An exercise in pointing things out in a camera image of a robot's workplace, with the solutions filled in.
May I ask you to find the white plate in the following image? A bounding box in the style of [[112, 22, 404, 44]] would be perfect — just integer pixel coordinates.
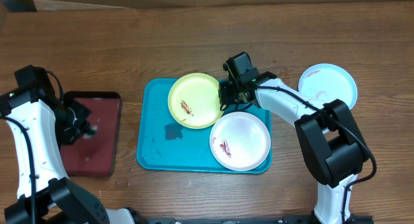
[[210, 112, 271, 172]]

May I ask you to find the yellow-green plate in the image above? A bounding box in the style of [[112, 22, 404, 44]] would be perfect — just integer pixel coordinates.
[[168, 73, 223, 129]]

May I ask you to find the light blue plate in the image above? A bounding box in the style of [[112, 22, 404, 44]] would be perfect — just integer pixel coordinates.
[[298, 63, 358, 109]]

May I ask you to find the dark red water tray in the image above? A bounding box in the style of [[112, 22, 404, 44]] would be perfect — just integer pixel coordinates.
[[60, 91, 122, 177]]

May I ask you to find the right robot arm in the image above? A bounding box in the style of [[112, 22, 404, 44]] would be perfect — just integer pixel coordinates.
[[219, 73, 377, 223]]

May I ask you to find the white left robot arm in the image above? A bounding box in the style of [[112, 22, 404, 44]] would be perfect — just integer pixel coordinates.
[[1, 87, 145, 223]]

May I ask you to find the teal plastic serving tray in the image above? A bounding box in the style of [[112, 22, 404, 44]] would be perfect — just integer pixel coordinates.
[[136, 78, 272, 174]]

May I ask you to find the green and yellow sponge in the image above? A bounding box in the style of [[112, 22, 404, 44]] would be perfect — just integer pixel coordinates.
[[82, 126, 98, 139]]

